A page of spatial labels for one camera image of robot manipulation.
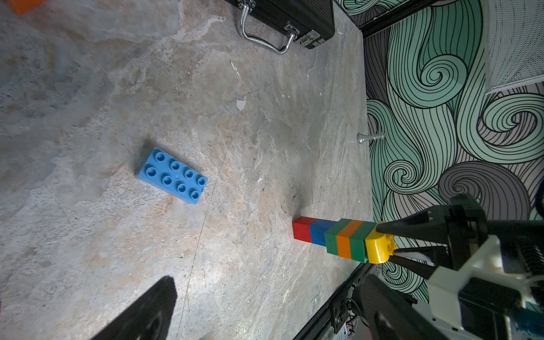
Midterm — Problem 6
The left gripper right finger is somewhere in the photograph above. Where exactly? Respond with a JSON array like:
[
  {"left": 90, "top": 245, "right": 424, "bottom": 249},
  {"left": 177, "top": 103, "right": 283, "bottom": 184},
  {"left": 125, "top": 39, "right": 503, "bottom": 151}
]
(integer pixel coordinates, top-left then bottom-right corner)
[{"left": 354, "top": 275, "right": 446, "bottom": 339}]

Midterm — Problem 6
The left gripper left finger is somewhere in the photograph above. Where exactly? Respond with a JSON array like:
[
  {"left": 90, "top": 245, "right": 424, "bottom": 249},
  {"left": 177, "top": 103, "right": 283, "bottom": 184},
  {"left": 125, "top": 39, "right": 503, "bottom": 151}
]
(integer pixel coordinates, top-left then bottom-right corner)
[{"left": 93, "top": 276, "right": 177, "bottom": 339}]

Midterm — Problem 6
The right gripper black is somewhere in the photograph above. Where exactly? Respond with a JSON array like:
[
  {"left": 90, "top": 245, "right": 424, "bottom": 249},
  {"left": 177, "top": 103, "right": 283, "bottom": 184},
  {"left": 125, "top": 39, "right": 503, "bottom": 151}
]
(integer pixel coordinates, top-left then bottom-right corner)
[{"left": 376, "top": 194, "right": 543, "bottom": 279}]

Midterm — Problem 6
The yellow half-round lego brick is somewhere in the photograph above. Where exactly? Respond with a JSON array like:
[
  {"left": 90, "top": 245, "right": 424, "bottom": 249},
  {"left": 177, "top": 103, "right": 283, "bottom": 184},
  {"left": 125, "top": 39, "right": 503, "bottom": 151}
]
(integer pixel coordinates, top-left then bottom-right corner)
[{"left": 365, "top": 228, "right": 397, "bottom": 264}]

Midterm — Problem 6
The green long lego brick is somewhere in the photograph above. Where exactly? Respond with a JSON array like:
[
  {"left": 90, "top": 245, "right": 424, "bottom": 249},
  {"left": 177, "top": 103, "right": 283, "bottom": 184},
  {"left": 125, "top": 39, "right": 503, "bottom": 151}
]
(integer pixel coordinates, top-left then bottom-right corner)
[
  {"left": 349, "top": 222, "right": 377, "bottom": 263},
  {"left": 324, "top": 218, "right": 351, "bottom": 256}
]

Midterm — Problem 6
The orange lego brick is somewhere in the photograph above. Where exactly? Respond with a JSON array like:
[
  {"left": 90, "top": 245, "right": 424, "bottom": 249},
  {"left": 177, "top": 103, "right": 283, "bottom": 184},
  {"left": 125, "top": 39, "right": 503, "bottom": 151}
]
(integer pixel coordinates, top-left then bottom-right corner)
[{"left": 337, "top": 220, "right": 364, "bottom": 259}]

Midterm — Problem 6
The blue square lego brick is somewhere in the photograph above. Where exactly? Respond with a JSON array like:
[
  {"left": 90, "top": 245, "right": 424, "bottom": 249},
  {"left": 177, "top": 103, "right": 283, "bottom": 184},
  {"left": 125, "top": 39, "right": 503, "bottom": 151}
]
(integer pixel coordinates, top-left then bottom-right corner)
[{"left": 310, "top": 219, "right": 337, "bottom": 247}]

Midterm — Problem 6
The red square lego brick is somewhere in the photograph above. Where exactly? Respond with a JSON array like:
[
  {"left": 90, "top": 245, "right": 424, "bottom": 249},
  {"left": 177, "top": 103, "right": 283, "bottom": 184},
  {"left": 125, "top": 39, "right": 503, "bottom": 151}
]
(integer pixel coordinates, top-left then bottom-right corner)
[{"left": 292, "top": 216, "right": 317, "bottom": 243}]

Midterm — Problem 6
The light blue long lego brick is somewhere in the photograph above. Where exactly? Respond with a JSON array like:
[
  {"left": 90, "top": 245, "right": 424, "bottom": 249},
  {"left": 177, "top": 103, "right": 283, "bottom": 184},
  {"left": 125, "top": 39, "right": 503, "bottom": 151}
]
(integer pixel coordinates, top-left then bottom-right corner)
[{"left": 136, "top": 147, "right": 208, "bottom": 205}]

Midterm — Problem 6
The silver metal peg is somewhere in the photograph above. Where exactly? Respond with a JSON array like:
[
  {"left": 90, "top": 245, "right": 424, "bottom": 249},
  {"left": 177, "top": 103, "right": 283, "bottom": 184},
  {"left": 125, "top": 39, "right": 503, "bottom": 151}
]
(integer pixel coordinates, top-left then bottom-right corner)
[{"left": 356, "top": 133, "right": 387, "bottom": 144}]

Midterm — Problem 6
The black hard case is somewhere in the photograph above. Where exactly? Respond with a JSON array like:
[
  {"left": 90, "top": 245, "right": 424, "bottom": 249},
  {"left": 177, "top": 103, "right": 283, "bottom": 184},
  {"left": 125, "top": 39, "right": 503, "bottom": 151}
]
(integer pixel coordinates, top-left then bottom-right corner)
[{"left": 229, "top": 0, "right": 336, "bottom": 55}]

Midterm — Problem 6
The orange half-round block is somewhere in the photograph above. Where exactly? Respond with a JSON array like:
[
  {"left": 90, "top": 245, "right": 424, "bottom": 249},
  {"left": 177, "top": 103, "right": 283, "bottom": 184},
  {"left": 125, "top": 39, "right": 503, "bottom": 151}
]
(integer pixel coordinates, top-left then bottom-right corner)
[{"left": 6, "top": 0, "right": 46, "bottom": 16}]

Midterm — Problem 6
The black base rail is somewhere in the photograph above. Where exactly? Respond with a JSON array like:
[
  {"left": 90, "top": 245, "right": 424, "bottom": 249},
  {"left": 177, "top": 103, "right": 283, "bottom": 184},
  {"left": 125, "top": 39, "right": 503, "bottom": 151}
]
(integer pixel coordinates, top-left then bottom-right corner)
[{"left": 294, "top": 263, "right": 374, "bottom": 340}]

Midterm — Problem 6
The clear plastic wall holder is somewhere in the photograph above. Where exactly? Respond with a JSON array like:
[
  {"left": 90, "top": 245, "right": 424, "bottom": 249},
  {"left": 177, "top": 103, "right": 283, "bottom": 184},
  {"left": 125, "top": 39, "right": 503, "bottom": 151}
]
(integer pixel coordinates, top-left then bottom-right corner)
[{"left": 482, "top": 0, "right": 543, "bottom": 94}]

